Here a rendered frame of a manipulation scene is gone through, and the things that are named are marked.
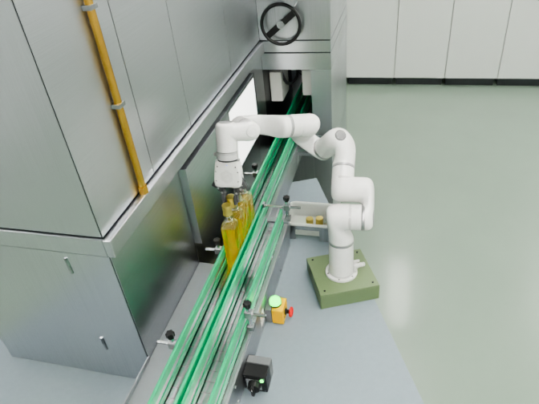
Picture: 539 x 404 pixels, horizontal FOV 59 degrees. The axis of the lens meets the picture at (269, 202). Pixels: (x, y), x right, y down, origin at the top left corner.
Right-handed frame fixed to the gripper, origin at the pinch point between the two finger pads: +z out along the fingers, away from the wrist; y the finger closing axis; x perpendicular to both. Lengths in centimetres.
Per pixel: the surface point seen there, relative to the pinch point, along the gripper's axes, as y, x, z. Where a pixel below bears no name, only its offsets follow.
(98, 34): -14, -48, -60
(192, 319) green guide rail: -4.5, -32.9, 31.2
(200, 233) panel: -12.7, -1.9, 14.5
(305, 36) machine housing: 12, 99, -52
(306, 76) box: 9, 115, -30
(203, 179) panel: -12.4, 5.1, -5.0
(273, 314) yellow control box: 18.0, -11.7, 40.6
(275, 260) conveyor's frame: 14.6, 6.8, 28.2
